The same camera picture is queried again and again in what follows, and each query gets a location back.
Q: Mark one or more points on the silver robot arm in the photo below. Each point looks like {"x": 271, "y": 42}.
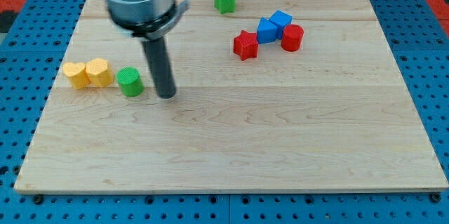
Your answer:
{"x": 147, "y": 19}

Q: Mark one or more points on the yellow heart block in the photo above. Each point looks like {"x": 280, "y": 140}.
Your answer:
{"x": 76, "y": 74}

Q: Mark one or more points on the green cylinder block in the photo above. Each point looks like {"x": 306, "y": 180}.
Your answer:
{"x": 129, "y": 81}

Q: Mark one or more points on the blue triangle block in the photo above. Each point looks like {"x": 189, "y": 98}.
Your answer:
{"x": 266, "y": 31}

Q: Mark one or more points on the yellow hexagon block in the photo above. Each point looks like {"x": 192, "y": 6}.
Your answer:
{"x": 99, "y": 72}

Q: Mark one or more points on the wooden board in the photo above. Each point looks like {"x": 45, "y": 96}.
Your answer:
{"x": 333, "y": 117}

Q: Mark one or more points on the green star block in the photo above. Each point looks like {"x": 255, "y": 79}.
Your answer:
{"x": 225, "y": 6}

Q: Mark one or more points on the red star block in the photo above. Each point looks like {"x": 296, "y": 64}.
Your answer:
{"x": 246, "y": 45}

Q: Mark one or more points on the blue cube block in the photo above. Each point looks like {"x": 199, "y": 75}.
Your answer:
{"x": 281, "y": 20}

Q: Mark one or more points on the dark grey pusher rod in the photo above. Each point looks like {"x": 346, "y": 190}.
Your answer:
{"x": 159, "y": 65}

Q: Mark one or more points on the red cylinder block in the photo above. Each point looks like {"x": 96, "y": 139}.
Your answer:
{"x": 292, "y": 37}

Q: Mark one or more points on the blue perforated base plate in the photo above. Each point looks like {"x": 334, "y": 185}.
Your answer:
{"x": 31, "y": 55}

